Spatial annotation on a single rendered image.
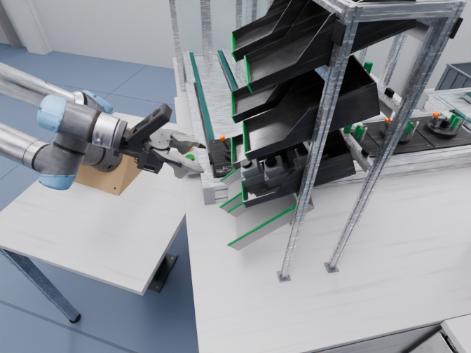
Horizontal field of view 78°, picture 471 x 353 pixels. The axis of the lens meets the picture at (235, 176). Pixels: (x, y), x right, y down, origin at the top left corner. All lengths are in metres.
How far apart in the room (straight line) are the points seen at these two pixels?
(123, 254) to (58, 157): 0.46
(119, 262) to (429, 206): 1.22
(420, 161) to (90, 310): 1.92
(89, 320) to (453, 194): 1.97
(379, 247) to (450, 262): 0.23
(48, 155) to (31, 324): 1.49
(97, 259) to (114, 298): 0.92
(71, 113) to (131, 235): 0.59
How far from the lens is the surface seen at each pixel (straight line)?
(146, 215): 1.21
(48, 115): 0.71
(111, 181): 1.34
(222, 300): 0.99
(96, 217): 1.27
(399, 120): 0.67
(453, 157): 1.64
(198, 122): 1.48
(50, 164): 0.83
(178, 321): 1.91
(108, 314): 2.03
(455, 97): 2.20
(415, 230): 1.32
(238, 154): 0.90
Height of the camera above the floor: 1.77
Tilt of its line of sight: 44 degrees down
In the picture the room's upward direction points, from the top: 1 degrees clockwise
